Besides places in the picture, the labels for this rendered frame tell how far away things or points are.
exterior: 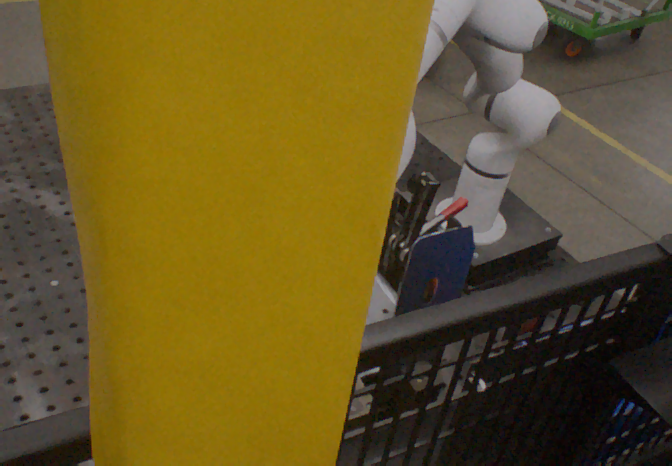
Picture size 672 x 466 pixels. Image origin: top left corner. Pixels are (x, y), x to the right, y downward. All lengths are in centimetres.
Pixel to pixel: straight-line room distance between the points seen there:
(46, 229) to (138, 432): 171
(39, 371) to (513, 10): 116
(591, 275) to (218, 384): 41
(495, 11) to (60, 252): 117
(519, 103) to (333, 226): 147
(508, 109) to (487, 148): 12
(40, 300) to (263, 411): 150
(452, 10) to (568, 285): 70
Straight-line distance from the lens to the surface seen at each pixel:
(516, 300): 56
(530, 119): 169
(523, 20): 134
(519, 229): 199
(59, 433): 45
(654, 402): 72
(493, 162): 178
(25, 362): 165
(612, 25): 539
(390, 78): 21
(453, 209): 138
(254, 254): 23
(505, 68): 152
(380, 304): 134
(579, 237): 351
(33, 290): 182
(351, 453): 108
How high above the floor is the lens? 190
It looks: 36 degrees down
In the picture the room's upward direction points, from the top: 9 degrees clockwise
